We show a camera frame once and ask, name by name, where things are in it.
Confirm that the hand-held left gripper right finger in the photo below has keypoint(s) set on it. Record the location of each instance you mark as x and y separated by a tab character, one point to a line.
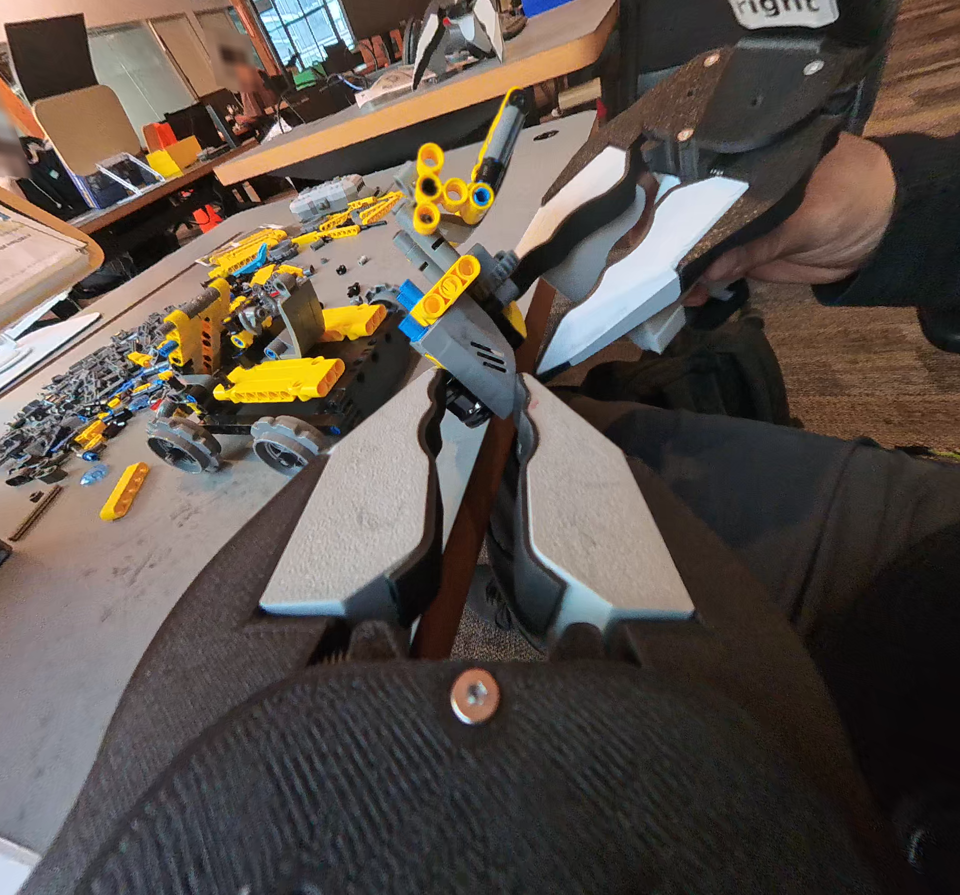
600	527

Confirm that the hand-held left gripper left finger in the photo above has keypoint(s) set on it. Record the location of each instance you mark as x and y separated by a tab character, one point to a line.
360	527

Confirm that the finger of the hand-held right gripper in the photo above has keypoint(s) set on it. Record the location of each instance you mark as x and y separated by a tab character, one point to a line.
630	280
577	205

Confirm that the yellow black toy vehicle chassis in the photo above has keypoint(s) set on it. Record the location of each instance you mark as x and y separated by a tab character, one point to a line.
285	377

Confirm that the yellow grey toy excavator arm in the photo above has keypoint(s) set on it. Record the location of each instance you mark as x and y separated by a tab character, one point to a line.
465	340

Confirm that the person's right forearm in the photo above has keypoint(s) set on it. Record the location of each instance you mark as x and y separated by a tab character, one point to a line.
922	235

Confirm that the grey desk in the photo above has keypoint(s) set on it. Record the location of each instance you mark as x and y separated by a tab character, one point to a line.
112	595

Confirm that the person's right hand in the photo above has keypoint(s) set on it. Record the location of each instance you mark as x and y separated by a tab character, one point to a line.
832	220

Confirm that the black white gripper device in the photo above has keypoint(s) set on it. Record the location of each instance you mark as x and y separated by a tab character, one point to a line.
457	25

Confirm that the short yellow toy beam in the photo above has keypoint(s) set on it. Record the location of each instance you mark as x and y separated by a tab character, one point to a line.
125	491

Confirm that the group of long yellow beams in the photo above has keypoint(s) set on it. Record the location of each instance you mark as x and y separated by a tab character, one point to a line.
337	224

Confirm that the grey toy battery box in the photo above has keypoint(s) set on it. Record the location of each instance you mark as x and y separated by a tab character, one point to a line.
328	196

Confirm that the blue transparent round tile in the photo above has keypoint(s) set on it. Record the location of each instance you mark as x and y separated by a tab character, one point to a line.
95	476

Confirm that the blue curved toy beam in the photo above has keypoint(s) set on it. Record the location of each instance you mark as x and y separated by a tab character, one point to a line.
256	257

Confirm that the brown toy axle rod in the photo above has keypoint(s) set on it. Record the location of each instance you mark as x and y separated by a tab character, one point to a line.
36	514

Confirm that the yellow storage bin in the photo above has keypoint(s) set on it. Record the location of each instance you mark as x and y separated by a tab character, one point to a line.
174	158

